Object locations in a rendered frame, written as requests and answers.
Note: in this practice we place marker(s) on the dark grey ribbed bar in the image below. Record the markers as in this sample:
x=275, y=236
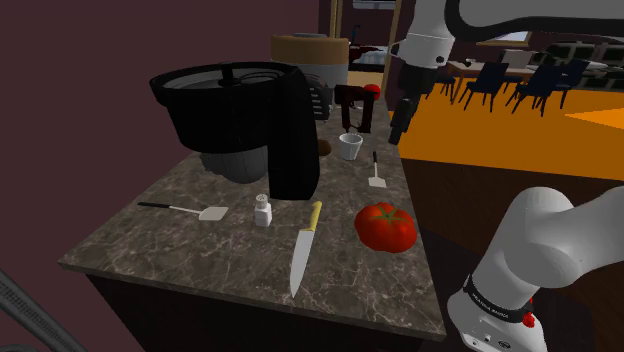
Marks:
x=29, y=312

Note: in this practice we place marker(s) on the wooden door frame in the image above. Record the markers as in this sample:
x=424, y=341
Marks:
x=391, y=48

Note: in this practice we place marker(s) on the wooden dining table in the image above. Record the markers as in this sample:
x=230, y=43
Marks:
x=473, y=68

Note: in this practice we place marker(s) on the tan and grey round bin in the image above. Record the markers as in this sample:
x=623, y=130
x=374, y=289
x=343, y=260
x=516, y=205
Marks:
x=312, y=53

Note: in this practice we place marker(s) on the large black coffee machine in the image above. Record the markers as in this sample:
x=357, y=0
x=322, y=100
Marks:
x=244, y=112

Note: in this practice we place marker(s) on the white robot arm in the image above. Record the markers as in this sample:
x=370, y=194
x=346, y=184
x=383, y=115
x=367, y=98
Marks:
x=531, y=244

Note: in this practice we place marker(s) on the dark shelf unit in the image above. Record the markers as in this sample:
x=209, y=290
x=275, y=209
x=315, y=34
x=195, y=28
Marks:
x=599, y=63

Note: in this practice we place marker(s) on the red tomato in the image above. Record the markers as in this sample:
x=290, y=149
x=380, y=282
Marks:
x=385, y=231

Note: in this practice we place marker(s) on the dark blue dining chair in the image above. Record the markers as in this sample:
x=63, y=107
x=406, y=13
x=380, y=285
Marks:
x=541, y=83
x=487, y=78
x=575, y=73
x=446, y=80

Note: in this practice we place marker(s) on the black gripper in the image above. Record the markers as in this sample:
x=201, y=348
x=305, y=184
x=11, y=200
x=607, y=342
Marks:
x=415, y=80

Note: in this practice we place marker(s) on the white cup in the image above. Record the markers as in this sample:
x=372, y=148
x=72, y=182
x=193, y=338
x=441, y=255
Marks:
x=350, y=146

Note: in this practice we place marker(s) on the white salt shaker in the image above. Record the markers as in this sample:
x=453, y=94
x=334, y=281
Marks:
x=263, y=214

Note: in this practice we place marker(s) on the brown potato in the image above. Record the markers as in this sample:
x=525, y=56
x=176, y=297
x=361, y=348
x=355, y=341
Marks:
x=324, y=148

